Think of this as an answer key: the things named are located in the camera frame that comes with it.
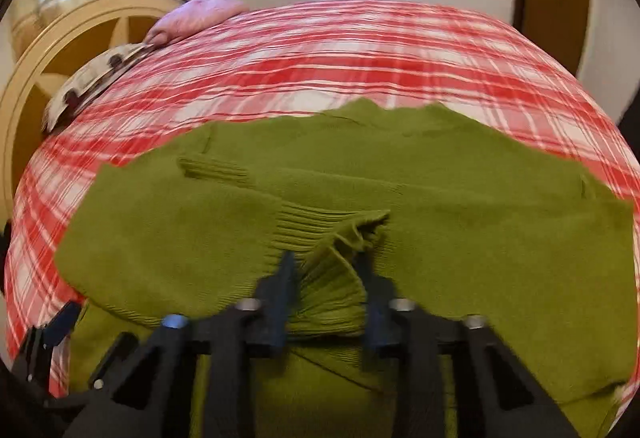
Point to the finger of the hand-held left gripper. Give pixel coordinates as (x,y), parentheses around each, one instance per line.
(64,320)

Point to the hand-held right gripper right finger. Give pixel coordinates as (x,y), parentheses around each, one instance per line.
(369,285)

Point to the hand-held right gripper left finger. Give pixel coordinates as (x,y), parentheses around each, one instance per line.
(285,280)

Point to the green knitted sweater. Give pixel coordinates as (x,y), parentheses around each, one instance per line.
(450,218)

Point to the red plaid bed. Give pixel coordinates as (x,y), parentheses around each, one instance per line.
(310,67)

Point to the white spotted pillow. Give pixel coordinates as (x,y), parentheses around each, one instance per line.
(90,80)

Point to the cream wooden headboard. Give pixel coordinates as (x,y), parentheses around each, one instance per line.
(55,62)

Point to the pink pillow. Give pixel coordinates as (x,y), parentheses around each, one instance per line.
(192,15)

